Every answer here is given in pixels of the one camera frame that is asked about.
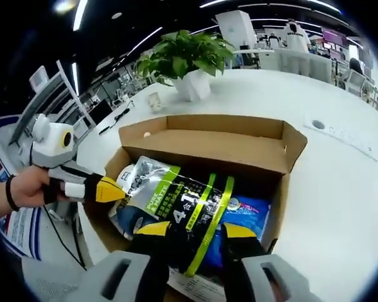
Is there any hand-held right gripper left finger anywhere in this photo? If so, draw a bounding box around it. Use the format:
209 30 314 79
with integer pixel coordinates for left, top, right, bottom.
64 221 171 302

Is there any white paper cup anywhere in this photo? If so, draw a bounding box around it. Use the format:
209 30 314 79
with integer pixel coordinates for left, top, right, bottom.
147 91 163 113

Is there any black monitor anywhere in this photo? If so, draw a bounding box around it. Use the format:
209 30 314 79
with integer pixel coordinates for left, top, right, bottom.
90 99 115 125

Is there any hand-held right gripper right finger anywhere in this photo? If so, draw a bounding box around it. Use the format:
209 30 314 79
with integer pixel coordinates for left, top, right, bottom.
220 223 328 302

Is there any grey mesh office chair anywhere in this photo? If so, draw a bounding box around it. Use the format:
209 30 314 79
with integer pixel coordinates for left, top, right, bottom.
21 251 94 302

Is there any white table socket strip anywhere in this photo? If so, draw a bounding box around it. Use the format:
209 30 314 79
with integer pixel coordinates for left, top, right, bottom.
303 115 378 162

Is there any blue soft packet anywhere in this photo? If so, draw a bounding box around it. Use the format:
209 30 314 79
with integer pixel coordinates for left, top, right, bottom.
204 194 272 269

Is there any blue bordered notice board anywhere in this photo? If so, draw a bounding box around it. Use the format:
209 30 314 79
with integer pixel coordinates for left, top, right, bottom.
0 150 42 259

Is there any brown cardboard shoe box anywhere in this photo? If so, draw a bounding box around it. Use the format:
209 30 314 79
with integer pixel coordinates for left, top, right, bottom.
81 115 309 284

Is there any person's left hand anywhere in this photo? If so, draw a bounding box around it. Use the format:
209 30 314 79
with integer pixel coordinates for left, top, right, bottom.
11 165 69 215

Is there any white paper sheet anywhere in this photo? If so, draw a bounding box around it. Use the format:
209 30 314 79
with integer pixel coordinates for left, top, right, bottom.
168 267 228 302

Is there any potted green plant white pot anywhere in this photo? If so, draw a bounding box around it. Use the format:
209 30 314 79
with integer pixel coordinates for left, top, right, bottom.
135 30 237 102

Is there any black wristband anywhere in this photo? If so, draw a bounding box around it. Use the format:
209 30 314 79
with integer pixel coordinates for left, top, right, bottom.
5 174 20 212

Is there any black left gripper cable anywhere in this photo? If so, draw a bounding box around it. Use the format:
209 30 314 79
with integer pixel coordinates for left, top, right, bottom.
27 138 86 269

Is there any grey metal shelf rack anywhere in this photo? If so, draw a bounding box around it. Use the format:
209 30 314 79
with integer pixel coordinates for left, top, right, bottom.
9 59 96 148

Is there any purple wall screen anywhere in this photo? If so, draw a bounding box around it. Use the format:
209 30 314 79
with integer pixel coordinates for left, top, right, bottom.
321 28 348 45

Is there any black green soft packet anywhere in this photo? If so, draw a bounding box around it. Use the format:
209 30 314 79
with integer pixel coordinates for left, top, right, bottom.
108 156 236 277

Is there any black cable on table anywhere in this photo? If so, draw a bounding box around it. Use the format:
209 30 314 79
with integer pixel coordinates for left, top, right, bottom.
99 100 136 136

